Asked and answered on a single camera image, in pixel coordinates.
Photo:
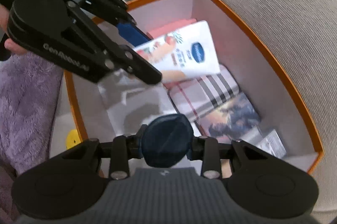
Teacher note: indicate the white carton with peach print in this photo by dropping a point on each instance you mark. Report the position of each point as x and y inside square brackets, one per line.
[189, 53]

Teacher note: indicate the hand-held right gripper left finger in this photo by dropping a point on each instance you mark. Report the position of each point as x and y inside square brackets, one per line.
[134, 146]

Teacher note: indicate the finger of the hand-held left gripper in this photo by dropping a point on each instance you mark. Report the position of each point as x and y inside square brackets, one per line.
[131, 30]
[137, 70]

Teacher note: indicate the brown printed box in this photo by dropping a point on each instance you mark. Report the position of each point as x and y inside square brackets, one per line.
[231, 116]

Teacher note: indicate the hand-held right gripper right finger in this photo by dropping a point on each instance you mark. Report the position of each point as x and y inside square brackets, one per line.
[197, 147]

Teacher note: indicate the person's left hand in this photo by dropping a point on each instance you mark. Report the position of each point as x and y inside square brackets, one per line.
[5, 17]

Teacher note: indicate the clear plastic packet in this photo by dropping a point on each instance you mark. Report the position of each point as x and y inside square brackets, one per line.
[131, 103]

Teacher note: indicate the orange cardboard box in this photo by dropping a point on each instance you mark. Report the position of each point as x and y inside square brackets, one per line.
[263, 76]

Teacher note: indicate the plaid zip case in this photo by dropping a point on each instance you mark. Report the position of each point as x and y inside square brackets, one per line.
[205, 97]

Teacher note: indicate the beige sofa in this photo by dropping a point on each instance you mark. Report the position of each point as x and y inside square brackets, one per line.
[276, 8]

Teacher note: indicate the pink item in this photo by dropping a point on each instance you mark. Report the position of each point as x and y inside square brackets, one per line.
[171, 28]

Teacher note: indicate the purple fluffy blanket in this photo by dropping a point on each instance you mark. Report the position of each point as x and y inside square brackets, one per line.
[26, 108]

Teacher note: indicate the yellow toy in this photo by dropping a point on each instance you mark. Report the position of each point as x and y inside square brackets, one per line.
[71, 138]

